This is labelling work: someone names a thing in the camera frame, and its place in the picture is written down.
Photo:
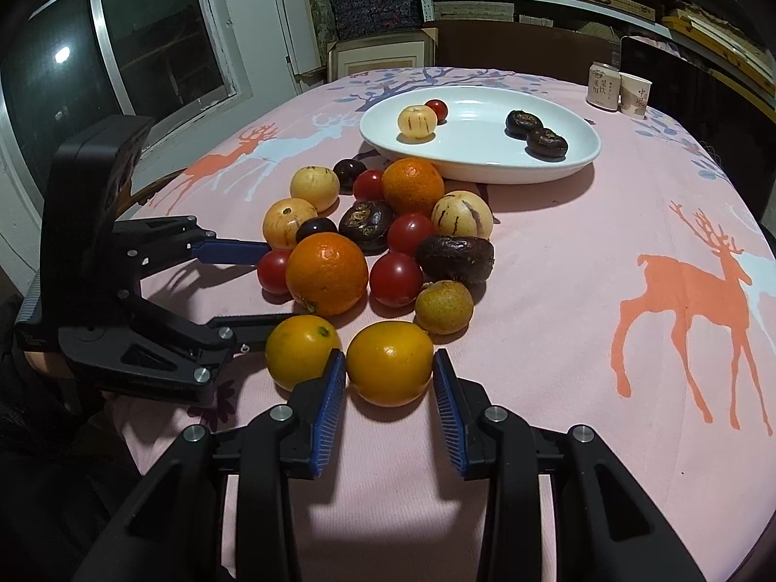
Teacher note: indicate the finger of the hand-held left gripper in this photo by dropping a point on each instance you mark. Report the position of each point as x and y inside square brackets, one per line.
[233, 251]
[248, 332]

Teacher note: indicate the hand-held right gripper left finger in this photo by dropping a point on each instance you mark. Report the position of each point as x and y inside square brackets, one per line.
[327, 418]

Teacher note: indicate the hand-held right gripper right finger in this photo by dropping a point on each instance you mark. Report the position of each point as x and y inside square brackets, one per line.
[448, 424]

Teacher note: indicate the red tomato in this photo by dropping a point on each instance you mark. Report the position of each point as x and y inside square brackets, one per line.
[273, 273]
[438, 109]
[396, 279]
[368, 185]
[411, 233]

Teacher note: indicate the yellow pepino melon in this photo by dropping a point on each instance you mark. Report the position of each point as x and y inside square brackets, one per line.
[285, 221]
[416, 123]
[461, 213]

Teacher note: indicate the yellow-brown cherry tomato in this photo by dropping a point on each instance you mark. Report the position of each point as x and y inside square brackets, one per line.
[314, 188]
[444, 307]

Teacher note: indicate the yellow-brown cherry tomato top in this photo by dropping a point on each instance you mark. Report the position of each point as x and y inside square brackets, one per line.
[444, 307]

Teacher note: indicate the dark plum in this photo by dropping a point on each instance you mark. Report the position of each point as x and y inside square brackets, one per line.
[348, 173]
[315, 228]

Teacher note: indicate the white oval plate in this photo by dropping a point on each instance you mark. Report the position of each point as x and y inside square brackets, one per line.
[479, 139]

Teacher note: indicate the person's left forearm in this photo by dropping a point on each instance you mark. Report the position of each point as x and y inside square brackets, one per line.
[42, 365]

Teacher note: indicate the large orange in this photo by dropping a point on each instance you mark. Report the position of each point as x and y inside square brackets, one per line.
[327, 273]

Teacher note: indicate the pink deer print tablecloth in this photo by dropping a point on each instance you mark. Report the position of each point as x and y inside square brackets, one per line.
[576, 345]

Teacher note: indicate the white door panel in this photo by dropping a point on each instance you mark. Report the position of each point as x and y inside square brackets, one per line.
[291, 12]

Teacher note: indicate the green marbled panel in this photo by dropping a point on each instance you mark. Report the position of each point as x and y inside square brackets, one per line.
[318, 6]

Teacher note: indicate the stack of blue patterned boxes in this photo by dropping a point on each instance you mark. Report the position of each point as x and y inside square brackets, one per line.
[376, 9]

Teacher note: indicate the dark brown chair back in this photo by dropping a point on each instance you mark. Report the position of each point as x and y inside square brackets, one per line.
[515, 48]

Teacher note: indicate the pale drink can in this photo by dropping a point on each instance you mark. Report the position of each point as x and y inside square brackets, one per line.
[603, 88]

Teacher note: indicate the paper cup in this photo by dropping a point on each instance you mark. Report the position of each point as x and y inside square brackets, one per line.
[635, 96]

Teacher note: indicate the stack of yellow flat boxes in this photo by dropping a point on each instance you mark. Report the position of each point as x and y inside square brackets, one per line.
[715, 27]

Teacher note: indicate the glass window white frame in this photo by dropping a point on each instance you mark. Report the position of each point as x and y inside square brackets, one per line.
[151, 30]

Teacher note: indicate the wooden picture frame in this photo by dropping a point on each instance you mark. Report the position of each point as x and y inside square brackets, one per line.
[376, 57]

